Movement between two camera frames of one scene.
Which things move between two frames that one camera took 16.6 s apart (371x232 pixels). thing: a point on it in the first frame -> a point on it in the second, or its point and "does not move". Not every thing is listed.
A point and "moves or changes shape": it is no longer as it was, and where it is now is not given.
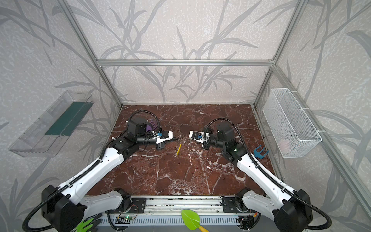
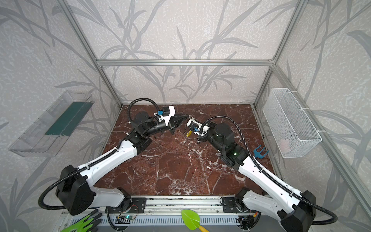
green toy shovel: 192,219 does not move
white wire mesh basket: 294,134 does not move
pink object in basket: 284,145 does not move
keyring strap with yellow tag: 179,147 moves or changes shape
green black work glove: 88,225 does not move
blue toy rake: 260,154 does not move
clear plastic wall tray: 45,137 does not move
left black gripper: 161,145 -> 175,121
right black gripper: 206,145 -> 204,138
